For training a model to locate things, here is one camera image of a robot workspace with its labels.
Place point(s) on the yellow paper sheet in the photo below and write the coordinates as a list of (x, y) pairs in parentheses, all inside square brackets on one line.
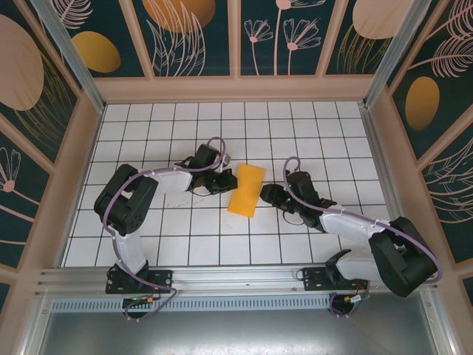
[(245, 192)]

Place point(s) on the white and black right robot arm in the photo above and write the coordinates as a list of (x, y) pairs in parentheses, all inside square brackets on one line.
[(347, 225)]

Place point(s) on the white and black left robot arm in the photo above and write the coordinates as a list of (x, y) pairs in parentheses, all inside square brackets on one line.
[(170, 181)]

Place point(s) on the grey metal sheet panel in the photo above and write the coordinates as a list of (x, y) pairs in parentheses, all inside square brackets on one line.
[(236, 333)]

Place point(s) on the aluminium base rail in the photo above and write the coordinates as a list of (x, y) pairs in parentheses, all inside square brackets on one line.
[(236, 277)]

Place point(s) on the aluminium side rail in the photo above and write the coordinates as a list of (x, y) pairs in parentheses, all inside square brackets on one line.
[(378, 148)]

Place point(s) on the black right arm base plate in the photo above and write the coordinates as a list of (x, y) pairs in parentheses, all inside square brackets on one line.
[(314, 279)]

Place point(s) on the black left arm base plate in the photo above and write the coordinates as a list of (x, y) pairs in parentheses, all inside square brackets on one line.
[(162, 279)]

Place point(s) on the aluminium corner post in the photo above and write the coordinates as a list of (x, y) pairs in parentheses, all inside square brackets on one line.
[(75, 63), (391, 55)]

